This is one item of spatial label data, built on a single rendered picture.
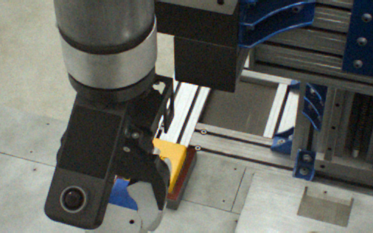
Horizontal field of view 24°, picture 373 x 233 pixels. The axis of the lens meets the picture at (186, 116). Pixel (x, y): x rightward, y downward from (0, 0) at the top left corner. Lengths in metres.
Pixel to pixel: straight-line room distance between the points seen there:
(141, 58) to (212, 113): 1.25
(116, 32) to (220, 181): 0.46
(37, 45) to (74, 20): 1.75
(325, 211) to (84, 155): 0.35
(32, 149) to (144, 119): 0.39
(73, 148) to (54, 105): 1.52
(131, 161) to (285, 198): 0.24
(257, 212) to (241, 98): 1.03
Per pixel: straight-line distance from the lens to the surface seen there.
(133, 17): 0.65
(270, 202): 0.95
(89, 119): 0.73
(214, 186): 1.07
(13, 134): 1.14
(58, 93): 2.27
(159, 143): 1.06
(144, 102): 0.77
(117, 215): 0.86
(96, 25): 0.64
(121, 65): 0.67
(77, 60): 0.68
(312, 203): 0.99
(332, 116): 1.56
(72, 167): 0.72
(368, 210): 0.96
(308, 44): 1.29
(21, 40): 2.42
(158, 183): 0.78
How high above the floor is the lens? 1.66
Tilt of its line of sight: 49 degrees down
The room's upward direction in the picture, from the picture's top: 1 degrees counter-clockwise
